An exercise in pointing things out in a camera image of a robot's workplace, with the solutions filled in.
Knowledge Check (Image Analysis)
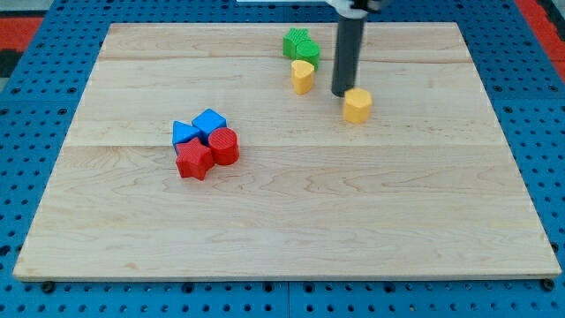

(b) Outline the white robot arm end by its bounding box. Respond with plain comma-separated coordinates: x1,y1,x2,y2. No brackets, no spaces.
325,0,391,19

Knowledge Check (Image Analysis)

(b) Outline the yellow heart block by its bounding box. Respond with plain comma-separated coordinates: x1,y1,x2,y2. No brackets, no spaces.
290,60,315,95

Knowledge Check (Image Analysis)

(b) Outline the yellow hexagon block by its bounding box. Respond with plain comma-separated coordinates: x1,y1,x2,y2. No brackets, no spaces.
343,87,373,124

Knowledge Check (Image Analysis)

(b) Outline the red cylinder block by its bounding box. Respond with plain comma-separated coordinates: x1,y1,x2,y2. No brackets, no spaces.
208,127,239,165

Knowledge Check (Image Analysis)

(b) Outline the blue cube block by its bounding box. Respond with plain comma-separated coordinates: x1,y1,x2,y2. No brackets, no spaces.
192,109,227,145

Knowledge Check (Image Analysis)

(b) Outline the red star block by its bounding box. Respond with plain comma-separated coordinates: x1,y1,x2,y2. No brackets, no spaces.
176,138,215,180

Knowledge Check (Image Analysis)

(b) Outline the blue triangle block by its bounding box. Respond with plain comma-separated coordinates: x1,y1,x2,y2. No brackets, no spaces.
171,121,202,152

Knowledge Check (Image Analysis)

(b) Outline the green cylinder block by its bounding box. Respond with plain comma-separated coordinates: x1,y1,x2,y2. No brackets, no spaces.
294,40,320,71

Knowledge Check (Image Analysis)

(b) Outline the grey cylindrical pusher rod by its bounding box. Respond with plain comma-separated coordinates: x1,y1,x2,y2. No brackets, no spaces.
331,11,367,97

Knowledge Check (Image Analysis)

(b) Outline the green star block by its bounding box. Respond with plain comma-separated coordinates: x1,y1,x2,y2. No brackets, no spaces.
282,27,310,59

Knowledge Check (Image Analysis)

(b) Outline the light wooden board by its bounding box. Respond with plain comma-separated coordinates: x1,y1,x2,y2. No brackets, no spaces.
13,22,561,282

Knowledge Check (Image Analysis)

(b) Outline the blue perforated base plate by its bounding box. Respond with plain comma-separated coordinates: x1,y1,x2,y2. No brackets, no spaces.
1,1,564,317

